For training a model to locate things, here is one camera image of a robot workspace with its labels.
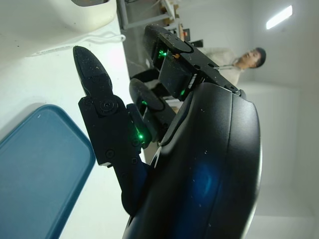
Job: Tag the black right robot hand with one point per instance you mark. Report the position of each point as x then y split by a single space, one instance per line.
211 161

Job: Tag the rectangular ceiling light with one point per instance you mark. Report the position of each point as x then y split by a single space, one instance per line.
279 17

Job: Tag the teal rectangular tray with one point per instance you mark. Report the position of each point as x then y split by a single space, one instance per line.
37 174

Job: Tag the person in beige jacket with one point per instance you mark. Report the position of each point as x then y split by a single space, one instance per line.
219 57

